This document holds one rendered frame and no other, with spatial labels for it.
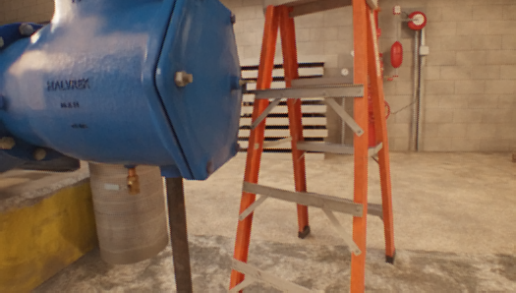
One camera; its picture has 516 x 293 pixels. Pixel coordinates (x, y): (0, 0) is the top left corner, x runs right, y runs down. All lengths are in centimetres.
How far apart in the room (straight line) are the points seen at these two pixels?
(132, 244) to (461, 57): 437
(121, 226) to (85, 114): 80
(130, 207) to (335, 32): 352
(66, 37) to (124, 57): 21
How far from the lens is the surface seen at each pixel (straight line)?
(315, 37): 406
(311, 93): 82
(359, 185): 76
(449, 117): 443
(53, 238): 157
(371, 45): 98
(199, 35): 67
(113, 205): 141
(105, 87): 69
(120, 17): 76
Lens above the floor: 79
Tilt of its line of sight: 7 degrees down
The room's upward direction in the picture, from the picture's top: 1 degrees counter-clockwise
